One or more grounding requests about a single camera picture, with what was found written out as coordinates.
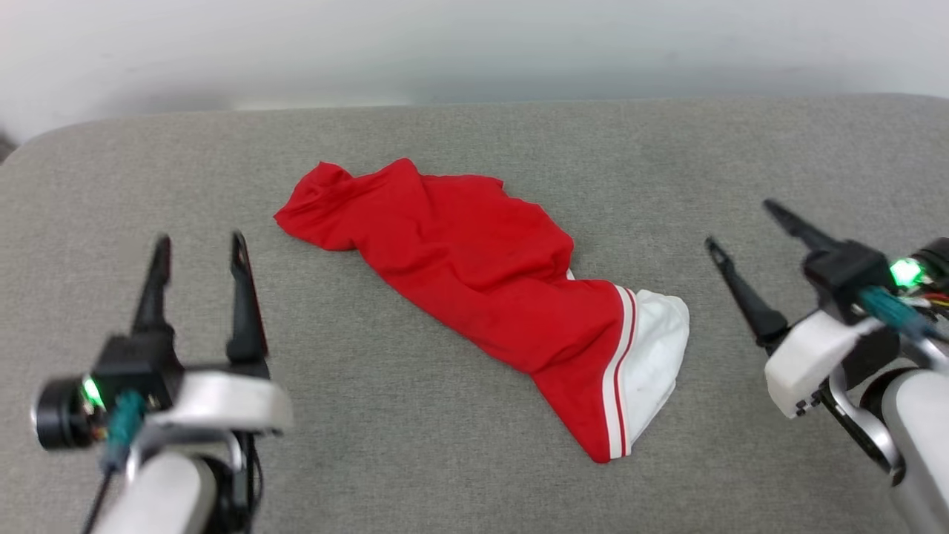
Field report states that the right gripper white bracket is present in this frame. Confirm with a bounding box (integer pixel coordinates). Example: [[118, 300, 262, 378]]
[[704, 199, 949, 420]]

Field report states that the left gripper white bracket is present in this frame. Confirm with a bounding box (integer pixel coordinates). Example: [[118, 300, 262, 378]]
[[33, 231, 294, 475]]

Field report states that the red and white garment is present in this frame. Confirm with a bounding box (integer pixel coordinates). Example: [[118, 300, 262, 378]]
[[274, 157, 691, 464]]

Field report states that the grey fabric sofa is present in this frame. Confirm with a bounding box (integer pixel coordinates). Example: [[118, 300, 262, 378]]
[[0, 93, 949, 534]]

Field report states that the teal right camera cable plug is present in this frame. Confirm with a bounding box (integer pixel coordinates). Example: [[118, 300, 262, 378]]
[[860, 288, 949, 342]]

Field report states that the teal camera cable plug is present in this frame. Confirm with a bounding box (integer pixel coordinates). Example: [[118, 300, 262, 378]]
[[80, 389, 148, 534], [860, 288, 949, 342]]

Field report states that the teal left camera cable plug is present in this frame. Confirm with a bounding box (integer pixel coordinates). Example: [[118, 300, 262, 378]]
[[80, 389, 148, 534]]

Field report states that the thin black cable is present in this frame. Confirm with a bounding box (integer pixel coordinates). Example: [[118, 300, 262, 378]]
[[222, 434, 264, 534]]

